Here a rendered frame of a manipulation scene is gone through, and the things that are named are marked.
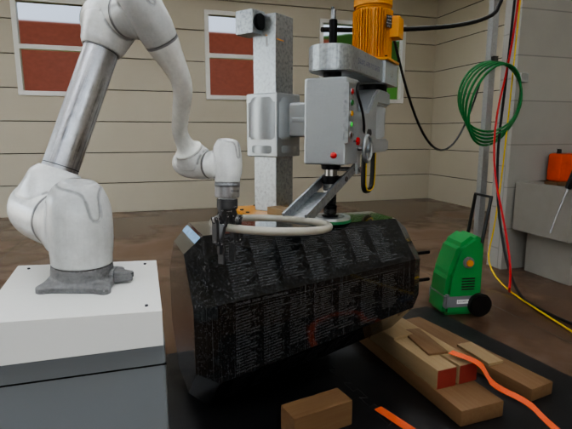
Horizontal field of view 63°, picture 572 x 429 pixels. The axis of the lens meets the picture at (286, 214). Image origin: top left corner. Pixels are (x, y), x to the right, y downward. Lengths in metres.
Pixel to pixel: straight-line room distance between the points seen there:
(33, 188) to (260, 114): 1.90
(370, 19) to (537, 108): 2.45
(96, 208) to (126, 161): 6.97
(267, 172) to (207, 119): 5.22
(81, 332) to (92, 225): 0.26
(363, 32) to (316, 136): 0.88
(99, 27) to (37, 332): 0.84
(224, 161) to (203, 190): 6.71
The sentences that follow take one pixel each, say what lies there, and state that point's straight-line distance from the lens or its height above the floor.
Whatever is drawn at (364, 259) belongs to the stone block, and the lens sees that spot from 2.34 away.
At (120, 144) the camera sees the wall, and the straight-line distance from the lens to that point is 8.22.
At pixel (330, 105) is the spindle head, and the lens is 2.31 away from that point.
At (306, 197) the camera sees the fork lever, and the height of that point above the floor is 0.99.
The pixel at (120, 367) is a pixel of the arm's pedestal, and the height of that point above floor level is 0.75.
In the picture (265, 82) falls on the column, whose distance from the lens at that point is 3.16.
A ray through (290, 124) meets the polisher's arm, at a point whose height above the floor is 1.36.
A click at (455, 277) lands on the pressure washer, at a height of 0.29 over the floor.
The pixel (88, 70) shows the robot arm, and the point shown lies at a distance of 1.50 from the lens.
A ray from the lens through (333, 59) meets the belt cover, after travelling 2.31.
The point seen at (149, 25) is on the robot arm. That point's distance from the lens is 1.43.
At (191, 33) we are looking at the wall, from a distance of 8.43.
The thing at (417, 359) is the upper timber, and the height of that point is 0.18.
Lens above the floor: 1.30
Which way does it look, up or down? 10 degrees down
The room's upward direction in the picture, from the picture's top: straight up
